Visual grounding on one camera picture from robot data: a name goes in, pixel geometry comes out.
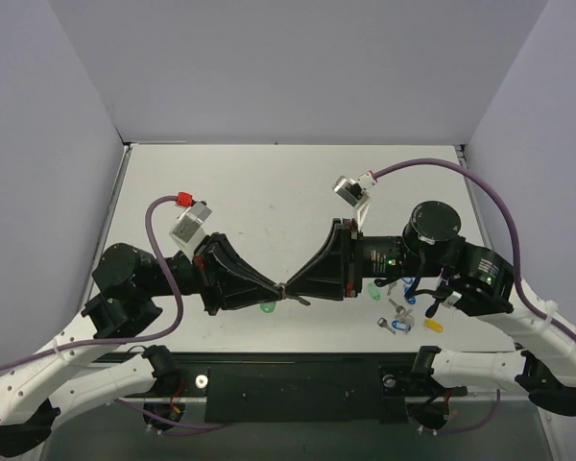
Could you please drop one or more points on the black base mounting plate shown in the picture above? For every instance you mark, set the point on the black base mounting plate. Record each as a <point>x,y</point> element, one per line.
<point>306,387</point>

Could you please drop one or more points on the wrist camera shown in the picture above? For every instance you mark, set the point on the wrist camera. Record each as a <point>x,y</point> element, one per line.
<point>356,194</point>
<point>187,232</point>

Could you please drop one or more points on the yellow key tag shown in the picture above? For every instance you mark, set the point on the yellow key tag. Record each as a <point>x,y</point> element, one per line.
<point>433,325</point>

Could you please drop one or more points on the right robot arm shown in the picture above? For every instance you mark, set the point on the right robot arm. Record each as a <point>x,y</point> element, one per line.
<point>454,273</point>

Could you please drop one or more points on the blue tag key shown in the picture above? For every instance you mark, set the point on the blue tag key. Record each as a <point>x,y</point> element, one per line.
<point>395,326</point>

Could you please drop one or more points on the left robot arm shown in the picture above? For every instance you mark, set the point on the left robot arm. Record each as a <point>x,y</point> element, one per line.
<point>110,349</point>

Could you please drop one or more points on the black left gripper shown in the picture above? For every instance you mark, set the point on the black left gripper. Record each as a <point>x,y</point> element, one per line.
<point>209,274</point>

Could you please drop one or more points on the metal keyring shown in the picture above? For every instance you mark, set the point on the metal keyring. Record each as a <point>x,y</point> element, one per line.
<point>281,288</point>

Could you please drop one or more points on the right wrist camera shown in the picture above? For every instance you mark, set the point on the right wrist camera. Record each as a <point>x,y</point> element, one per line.
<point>356,194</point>

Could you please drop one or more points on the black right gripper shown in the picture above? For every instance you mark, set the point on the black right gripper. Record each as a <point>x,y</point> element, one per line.
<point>345,259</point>

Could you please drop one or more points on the silver key cluster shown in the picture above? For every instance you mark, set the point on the silver key cluster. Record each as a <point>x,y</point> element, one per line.
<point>402,313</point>

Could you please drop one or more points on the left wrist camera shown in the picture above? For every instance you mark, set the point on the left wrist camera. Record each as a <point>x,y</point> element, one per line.
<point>187,232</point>

